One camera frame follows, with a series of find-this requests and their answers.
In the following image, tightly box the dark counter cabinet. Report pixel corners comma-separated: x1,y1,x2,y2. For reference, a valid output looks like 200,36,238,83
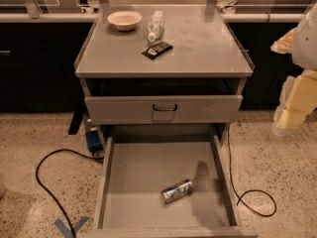
0,22,92,112
227,21,303,110

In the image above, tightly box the dark counter cabinet right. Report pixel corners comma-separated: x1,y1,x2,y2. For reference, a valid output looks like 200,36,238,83
227,21,303,110

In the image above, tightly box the blue power adapter box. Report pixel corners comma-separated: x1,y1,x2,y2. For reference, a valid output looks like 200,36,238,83
85,130,103,153

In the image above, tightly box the black cable floor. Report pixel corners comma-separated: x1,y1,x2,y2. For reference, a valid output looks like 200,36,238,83
35,148,105,238
226,129,277,218

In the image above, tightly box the white bowl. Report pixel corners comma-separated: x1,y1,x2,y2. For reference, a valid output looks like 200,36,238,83
107,11,143,31

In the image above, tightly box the open grey middle drawer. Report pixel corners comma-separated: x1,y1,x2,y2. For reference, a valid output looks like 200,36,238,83
77,136,259,238

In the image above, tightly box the clear plastic water bottle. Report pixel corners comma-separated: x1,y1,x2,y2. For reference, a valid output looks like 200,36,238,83
148,11,164,43

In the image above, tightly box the silver blue redbull can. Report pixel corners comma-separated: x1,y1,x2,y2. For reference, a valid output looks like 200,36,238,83
160,178,193,204

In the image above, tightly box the black snack packet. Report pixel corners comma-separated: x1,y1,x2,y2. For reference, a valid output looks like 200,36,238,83
142,42,173,60

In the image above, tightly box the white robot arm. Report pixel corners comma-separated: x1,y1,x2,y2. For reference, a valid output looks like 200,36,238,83
270,4,317,137

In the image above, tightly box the black cable left floor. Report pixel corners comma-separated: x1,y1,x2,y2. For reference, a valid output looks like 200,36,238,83
35,148,105,238

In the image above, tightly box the grey top drawer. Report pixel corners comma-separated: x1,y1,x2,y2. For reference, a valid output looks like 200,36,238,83
85,95,242,125

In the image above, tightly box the blue tape cross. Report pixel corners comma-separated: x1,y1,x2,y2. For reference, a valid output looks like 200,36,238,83
53,215,90,238

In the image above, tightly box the black cable right floor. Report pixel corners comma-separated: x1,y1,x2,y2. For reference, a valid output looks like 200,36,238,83
226,129,277,218

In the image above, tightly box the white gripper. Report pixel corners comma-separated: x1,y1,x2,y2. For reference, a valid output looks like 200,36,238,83
270,29,317,137

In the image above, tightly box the grey drawer cabinet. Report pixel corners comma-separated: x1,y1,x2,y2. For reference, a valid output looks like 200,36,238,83
75,5,253,138

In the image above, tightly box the dark counter cabinet left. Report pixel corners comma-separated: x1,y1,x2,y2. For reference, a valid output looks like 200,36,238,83
0,22,92,112

